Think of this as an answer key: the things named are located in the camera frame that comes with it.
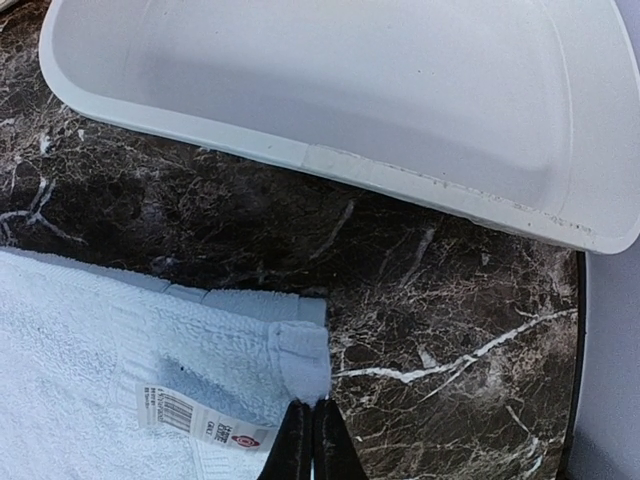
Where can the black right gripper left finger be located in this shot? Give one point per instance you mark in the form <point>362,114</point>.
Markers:
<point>290,457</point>

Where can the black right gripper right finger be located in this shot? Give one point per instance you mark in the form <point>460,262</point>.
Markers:
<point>334,454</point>

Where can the light blue towel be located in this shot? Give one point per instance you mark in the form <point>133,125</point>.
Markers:
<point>110,374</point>

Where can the white plastic basin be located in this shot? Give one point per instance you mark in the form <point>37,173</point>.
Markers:
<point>519,115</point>

